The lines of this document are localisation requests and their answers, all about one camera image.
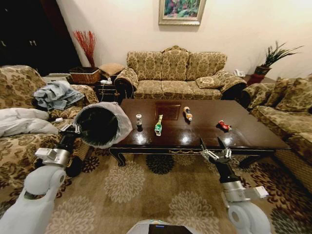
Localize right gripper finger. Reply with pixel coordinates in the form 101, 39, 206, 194
217, 136, 232, 160
199, 136, 218, 161

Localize black trash bin with liner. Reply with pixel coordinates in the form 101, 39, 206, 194
73, 101, 134, 149

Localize blue denim clothes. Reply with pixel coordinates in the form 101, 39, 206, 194
33, 80, 85, 112

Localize dark wooden coffee table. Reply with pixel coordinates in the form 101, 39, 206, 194
108, 98, 292, 169

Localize orange-brown plastic bottle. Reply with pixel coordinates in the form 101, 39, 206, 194
182, 106, 194, 122

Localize white blanket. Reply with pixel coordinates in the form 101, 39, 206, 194
0, 107, 59, 137

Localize black side table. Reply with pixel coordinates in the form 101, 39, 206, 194
94, 81, 122, 104

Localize crumpled green plastic bottle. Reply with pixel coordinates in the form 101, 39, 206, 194
154, 114, 164, 137

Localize pale flat box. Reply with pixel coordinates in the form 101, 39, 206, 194
42, 73, 71, 83

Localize brown wicker basket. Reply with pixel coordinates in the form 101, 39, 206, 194
69, 66, 102, 85

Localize floral sofa with cushions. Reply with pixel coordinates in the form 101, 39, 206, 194
241, 74, 312, 193

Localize small floral sofa cushion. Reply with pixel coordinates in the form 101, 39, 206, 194
195, 76, 225, 90

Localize floral sofa with laundry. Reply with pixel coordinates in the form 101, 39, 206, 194
0, 65, 99, 195

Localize tan padded cushion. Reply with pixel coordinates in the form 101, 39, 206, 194
98, 62, 125, 78

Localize narrow floral cushion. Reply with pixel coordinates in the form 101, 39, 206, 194
264, 77, 291, 108

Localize floral patterned rug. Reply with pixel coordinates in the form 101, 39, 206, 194
0, 146, 312, 234

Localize red decorative twigs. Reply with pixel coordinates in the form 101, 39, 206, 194
73, 30, 98, 68

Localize large floral cushion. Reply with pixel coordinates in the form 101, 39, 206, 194
275, 77, 312, 113

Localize three-seat floral sofa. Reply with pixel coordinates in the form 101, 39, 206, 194
114, 45, 248, 102

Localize white robot front shell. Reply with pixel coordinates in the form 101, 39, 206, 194
126, 218, 193, 234

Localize potted green plant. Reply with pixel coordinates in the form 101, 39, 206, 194
247, 41, 304, 86

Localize dark wooden cabinet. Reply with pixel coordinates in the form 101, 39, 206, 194
0, 0, 82, 76

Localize framed painting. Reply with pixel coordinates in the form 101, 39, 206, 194
158, 0, 207, 26

